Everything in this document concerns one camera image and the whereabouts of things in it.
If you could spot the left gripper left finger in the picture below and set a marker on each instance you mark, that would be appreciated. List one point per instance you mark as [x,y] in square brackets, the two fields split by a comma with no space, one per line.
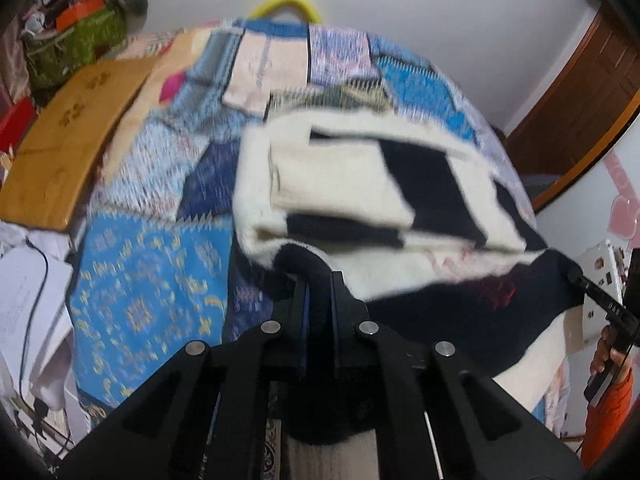
[299,322]

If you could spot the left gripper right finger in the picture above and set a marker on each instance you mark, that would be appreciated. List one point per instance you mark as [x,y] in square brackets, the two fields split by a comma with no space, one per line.
[347,314]

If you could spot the white and navy fleece garment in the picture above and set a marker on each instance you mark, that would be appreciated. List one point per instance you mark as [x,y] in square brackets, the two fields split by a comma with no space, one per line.
[421,229]

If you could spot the orange sleeve forearm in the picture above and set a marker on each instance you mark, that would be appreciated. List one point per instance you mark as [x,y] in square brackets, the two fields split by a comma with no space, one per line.
[604,420]

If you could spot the right hand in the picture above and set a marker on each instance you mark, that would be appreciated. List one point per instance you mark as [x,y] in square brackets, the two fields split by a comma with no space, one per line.
[605,352]

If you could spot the white power strip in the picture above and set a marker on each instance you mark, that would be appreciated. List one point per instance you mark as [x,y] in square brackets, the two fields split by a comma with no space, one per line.
[599,266]

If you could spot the blue patchwork bedspread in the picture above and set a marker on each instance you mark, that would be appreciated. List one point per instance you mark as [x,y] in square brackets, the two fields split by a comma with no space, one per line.
[179,174]

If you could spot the brown wooden door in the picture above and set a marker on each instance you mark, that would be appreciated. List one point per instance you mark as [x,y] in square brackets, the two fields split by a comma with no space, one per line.
[581,114]

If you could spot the white paper stack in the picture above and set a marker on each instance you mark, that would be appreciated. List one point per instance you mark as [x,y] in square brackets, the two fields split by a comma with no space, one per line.
[37,335]

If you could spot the wooden folding lap table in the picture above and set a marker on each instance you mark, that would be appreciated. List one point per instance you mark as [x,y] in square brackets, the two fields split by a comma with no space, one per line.
[56,159]

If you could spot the yellow curved plush pillow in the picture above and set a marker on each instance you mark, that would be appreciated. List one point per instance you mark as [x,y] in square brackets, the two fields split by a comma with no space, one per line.
[304,9]

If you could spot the red box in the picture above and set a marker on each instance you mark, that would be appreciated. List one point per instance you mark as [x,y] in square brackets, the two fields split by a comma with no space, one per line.
[16,123]

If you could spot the green patterned storage bag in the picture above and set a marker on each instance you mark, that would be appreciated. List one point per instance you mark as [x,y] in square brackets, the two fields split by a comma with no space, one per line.
[53,59]

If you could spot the orange box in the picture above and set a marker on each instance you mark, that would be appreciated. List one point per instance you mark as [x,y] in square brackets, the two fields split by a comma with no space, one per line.
[77,12]

